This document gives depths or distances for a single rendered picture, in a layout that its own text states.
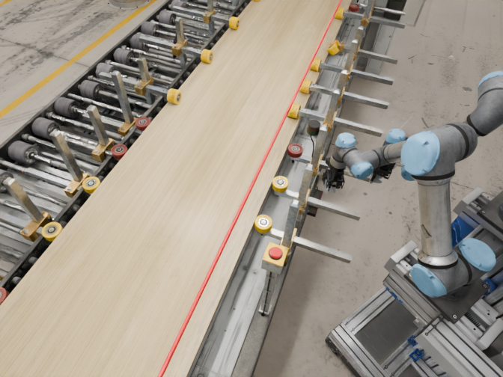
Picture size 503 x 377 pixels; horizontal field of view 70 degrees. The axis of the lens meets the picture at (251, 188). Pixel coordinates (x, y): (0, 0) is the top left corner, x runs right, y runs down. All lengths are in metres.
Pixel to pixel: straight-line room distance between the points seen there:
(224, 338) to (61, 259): 0.76
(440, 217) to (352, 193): 1.86
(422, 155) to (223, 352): 1.13
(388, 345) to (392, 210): 1.13
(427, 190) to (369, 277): 1.56
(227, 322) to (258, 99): 1.27
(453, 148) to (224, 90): 1.49
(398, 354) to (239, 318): 0.96
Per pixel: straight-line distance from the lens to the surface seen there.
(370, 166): 1.45
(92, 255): 1.66
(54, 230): 1.79
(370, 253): 2.75
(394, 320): 2.36
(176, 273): 1.54
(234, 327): 1.74
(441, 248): 1.26
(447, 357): 1.55
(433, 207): 1.19
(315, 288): 2.53
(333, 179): 1.61
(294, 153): 1.92
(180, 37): 2.59
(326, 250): 1.67
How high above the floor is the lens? 2.28
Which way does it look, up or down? 52 degrees down
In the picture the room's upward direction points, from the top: 4 degrees clockwise
